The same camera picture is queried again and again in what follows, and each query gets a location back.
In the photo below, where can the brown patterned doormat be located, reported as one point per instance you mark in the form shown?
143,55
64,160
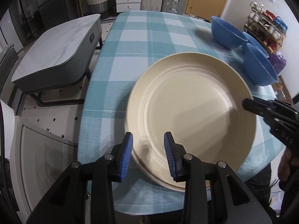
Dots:
283,91

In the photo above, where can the teal checked tablecloth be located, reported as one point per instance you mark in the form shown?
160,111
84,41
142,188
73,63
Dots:
140,39

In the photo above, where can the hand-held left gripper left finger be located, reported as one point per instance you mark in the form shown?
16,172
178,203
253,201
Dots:
126,156

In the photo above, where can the purple plastic bag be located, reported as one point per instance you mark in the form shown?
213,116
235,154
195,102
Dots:
279,63

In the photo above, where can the light blue bowl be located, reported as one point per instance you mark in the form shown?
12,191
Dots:
257,44

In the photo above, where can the large cream plate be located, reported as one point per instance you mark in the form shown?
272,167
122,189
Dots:
155,180

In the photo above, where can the dark grey refrigerator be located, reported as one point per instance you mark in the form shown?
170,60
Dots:
53,14

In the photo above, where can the person's right hand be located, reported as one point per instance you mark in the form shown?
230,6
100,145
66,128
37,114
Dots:
285,168

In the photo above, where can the bamboo shoe rack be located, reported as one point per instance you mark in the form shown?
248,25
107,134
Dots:
281,39

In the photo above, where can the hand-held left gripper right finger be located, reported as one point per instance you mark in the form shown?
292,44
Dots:
169,156

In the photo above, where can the woven laundry basket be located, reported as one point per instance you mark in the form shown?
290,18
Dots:
98,3

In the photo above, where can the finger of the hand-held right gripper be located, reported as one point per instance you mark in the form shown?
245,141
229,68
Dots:
251,106
283,106

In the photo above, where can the marble top coffee table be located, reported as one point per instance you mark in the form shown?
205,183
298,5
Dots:
53,51

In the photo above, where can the rows of sneakers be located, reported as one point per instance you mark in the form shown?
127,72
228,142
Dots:
268,16

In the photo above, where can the tall dark glass cabinet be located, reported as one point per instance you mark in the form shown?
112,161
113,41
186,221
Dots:
25,21

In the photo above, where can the small cream plate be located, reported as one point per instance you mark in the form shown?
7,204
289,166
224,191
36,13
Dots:
191,112

